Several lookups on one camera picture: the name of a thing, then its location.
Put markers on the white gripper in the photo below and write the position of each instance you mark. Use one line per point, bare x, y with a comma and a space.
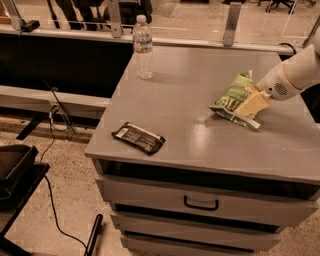
275, 82

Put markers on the green jalapeno chip bag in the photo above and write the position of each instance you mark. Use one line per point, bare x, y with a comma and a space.
235, 94

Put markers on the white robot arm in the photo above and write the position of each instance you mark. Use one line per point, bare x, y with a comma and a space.
303, 68

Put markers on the glass barrier with posts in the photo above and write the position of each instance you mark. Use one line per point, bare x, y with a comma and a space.
184, 23

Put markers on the grey drawer cabinet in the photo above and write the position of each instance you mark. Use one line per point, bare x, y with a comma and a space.
202, 149

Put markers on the black office chair base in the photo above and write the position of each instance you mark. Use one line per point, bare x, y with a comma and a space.
289, 4

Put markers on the black snack bar wrapper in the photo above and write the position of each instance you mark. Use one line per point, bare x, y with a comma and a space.
139, 138

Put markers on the clear plastic water bottle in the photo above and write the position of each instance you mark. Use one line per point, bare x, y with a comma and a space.
143, 48

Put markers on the middle grey drawer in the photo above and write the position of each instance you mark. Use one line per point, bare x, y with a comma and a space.
194, 232

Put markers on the grey drawer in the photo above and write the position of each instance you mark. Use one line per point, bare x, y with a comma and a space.
239, 206
174, 248
194, 232

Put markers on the top grey drawer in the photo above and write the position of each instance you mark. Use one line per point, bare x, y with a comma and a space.
239, 206

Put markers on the bottom grey drawer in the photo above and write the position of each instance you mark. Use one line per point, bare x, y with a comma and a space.
174, 248

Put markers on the black cart at left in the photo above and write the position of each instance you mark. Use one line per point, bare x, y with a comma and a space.
20, 174

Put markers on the black drawer handle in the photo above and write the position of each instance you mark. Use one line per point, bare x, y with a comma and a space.
201, 205

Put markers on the grey metal rail beam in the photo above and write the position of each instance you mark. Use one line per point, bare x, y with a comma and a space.
38, 100

